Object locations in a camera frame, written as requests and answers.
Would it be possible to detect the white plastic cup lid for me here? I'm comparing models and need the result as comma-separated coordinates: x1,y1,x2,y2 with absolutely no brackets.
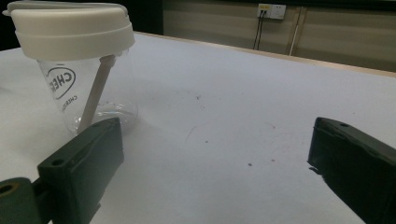
2,0,136,62

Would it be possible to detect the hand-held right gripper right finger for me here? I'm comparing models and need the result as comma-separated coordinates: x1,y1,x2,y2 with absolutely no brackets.
307,117,396,224

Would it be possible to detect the wooden stir stick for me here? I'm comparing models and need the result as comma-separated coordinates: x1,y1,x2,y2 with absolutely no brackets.
76,54,118,134

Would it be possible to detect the white wall socket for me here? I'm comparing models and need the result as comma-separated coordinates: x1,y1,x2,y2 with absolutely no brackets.
257,3,287,21

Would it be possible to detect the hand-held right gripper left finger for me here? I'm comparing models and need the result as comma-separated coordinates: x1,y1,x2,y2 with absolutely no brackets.
36,117,125,224

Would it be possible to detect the black power cable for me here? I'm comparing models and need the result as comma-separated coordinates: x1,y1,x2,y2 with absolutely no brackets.
252,10,263,50
256,10,267,51

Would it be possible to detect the white wall conduit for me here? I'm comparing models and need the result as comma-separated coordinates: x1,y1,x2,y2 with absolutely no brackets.
288,7,308,57

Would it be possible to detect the clear plastic cup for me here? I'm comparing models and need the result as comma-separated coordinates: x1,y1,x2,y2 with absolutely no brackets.
36,49,139,136

